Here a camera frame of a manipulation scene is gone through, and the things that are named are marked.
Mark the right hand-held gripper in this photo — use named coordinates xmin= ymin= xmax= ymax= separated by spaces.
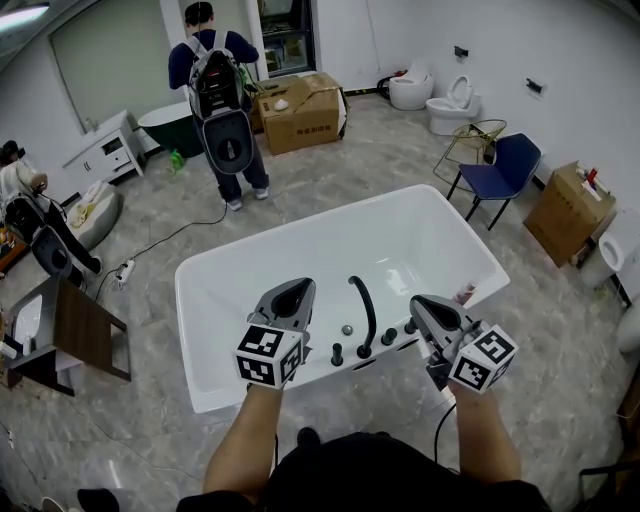
xmin=410 ymin=295 xmax=520 ymax=395

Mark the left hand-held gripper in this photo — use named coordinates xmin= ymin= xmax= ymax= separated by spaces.
xmin=233 ymin=278 xmax=317 ymax=390

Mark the person's left forearm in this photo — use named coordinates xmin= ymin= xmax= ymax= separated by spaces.
xmin=202 ymin=383 xmax=285 ymax=504

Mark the person's right forearm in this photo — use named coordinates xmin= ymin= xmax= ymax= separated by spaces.
xmin=446 ymin=380 xmax=524 ymax=490

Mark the white bathtub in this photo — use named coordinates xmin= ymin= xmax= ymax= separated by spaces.
xmin=174 ymin=183 xmax=512 ymax=415

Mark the dark green bathtub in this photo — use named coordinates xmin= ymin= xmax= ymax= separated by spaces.
xmin=137 ymin=103 xmax=207 ymax=159

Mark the person's black shoe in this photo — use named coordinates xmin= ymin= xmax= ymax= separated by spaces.
xmin=296 ymin=425 xmax=322 ymax=451

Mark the blue chair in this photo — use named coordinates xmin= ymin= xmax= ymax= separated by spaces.
xmin=445 ymin=131 xmax=543 ymax=232

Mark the small cardboard box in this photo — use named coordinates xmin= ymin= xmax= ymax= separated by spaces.
xmin=522 ymin=160 xmax=618 ymax=269

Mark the person's black shirt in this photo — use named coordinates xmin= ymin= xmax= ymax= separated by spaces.
xmin=174 ymin=430 xmax=554 ymax=512

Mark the white tall urinal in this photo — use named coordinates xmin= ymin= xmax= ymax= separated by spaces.
xmin=578 ymin=206 xmax=635 ymax=290

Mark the large cardboard box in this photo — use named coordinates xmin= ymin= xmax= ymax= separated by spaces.
xmin=256 ymin=71 xmax=350 ymax=157

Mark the white open-lid toilet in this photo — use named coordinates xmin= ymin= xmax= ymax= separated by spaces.
xmin=425 ymin=75 xmax=483 ymax=137

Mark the dark wooden table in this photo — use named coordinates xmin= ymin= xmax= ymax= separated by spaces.
xmin=5 ymin=274 xmax=133 ymax=397

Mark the gray backpack rig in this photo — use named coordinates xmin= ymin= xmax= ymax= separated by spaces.
xmin=186 ymin=30 xmax=254 ymax=176
xmin=3 ymin=194 xmax=75 ymax=279

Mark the gray beanbag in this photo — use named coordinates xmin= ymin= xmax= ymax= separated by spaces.
xmin=66 ymin=180 xmax=125 ymax=252

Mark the white oval toilet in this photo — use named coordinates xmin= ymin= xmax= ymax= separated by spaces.
xmin=388 ymin=58 xmax=435 ymax=112

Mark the black metal stand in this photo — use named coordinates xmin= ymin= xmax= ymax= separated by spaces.
xmin=578 ymin=457 xmax=640 ymax=512

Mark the white vanity cabinet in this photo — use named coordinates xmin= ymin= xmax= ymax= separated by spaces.
xmin=61 ymin=109 xmax=147 ymax=187

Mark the white basin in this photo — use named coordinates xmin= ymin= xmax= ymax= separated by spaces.
xmin=10 ymin=293 xmax=45 ymax=357

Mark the dark glass window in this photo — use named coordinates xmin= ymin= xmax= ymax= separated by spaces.
xmin=256 ymin=0 xmax=317 ymax=77

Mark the wide white window blind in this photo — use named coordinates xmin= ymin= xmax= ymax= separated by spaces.
xmin=48 ymin=12 xmax=174 ymax=135

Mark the long ceiling light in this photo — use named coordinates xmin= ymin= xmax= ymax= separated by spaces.
xmin=0 ymin=1 xmax=52 ymax=32

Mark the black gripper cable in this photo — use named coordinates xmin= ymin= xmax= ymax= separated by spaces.
xmin=432 ymin=399 xmax=460 ymax=474

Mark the thin floor cable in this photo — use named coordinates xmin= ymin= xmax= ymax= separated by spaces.
xmin=130 ymin=202 xmax=231 ymax=264

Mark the gold wire chair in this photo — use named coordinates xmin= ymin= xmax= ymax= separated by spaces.
xmin=432 ymin=118 xmax=508 ymax=187

